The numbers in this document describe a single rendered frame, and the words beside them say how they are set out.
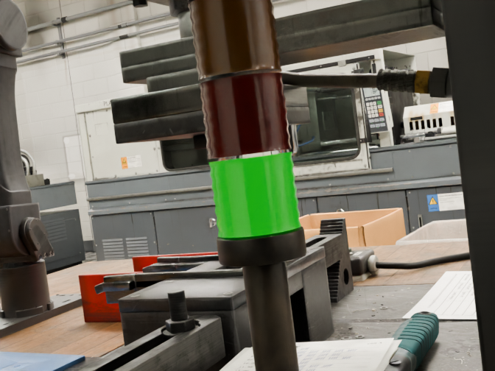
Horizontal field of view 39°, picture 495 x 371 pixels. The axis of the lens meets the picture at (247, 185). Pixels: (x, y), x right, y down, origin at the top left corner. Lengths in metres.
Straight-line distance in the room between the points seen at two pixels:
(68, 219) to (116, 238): 1.52
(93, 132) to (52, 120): 3.10
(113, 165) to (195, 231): 1.04
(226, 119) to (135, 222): 6.11
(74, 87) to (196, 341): 8.99
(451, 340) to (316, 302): 0.12
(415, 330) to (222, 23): 0.36
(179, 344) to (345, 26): 0.25
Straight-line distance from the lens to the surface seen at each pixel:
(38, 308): 0.96
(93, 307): 0.89
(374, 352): 0.46
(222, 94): 0.30
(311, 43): 0.53
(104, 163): 6.58
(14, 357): 0.70
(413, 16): 0.51
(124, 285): 0.63
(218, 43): 0.30
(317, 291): 0.66
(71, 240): 8.01
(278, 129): 0.30
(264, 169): 0.30
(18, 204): 0.94
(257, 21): 0.31
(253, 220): 0.30
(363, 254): 0.95
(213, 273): 0.59
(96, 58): 9.18
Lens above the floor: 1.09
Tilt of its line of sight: 3 degrees down
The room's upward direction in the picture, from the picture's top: 7 degrees counter-clockwise
